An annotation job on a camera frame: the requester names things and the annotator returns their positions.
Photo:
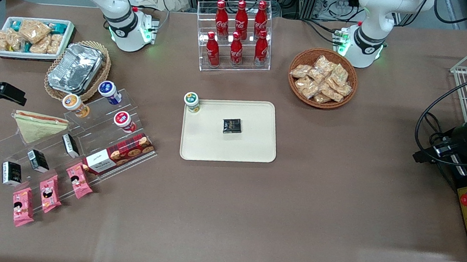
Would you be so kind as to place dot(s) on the small black chocolate box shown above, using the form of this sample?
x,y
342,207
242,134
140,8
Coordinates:
x,y
38,161
232,125
11,173
70,145

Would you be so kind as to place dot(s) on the clear acrylic stepped display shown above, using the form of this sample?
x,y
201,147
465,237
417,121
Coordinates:
x,y
94,131

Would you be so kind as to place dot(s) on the plastic triangle sandwich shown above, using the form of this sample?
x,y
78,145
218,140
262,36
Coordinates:
x,y
36,127

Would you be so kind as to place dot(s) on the red tartan cookie box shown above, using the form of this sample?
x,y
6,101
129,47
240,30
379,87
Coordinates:
x,y
127,151

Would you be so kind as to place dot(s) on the blue lid yogurt cup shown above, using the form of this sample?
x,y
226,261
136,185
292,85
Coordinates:
x,y
107,88

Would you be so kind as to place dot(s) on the silver foil packet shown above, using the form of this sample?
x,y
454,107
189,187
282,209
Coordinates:
x,y
75,66

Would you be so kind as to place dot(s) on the red cola bottle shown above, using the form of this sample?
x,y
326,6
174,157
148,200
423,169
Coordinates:
x,y
213,50
236,49
222,19
261,49
241,19
261,19

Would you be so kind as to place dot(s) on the pink snack packet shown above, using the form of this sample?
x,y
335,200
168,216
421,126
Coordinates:
x,y
49,194
22,207
79,180

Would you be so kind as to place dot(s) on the clear acrylic bottle rack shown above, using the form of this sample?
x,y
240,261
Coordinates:
x,y
244,70

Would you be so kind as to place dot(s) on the light wicker basket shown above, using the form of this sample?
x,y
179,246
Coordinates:
x,y
103,69

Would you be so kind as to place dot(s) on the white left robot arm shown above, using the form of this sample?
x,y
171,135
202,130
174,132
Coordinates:
x,y
375,15

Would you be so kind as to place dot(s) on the teal snack packet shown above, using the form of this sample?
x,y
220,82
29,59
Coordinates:
x,y
15,25
60,27
26,47

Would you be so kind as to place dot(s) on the round brown wicker basket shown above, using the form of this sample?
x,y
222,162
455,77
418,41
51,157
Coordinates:
x,y
311,56

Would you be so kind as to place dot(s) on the red lid yogurt cup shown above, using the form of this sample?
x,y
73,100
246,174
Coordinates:
x,y
122,118

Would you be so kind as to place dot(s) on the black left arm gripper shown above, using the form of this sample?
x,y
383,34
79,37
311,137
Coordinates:
x,y
461,134

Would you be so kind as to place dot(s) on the cream plastic serving tray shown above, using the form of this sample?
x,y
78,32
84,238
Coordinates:
x,y
256,124

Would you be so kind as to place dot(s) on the orange lid yogurt cup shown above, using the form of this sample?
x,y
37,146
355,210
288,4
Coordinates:
x,y
72,102

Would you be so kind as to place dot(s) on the green lid yogurt cup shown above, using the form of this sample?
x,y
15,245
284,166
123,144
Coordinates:
x,y
192,99

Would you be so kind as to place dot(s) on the white rectangular snack tray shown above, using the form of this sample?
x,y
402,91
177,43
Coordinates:
x,y
28,56

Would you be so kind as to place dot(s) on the clear packet nut snack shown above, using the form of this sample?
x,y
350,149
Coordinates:
x,y
332,92
310,91
322,98
325,64
303,83
316,75
340,74
300,71
344,89

